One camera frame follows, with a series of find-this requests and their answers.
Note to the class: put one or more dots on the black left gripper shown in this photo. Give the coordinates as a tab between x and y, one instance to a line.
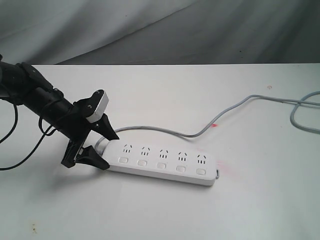
69	120

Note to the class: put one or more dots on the white five-outlet power strip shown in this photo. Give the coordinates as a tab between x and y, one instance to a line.
185	165

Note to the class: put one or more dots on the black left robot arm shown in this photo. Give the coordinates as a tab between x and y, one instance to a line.
22	84

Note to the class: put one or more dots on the grey backdrop cloth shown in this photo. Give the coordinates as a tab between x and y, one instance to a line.
159	32

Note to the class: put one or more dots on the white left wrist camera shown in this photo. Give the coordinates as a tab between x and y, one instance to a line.
95	106

